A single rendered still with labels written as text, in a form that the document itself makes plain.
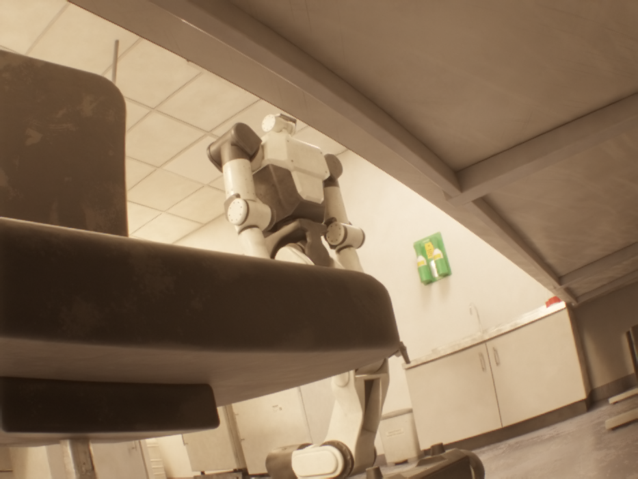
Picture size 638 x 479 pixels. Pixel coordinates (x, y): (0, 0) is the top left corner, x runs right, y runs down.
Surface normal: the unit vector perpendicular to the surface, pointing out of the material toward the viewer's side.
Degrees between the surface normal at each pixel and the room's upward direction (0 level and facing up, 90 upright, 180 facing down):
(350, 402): 115
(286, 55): 90
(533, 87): 180
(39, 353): 180
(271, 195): 101
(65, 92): 90
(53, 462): 90
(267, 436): 90
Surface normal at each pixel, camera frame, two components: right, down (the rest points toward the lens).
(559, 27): 0.20, 0.92
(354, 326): 0.70, -0.38
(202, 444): -0.55, -0.18
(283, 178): 0.07, -0.23
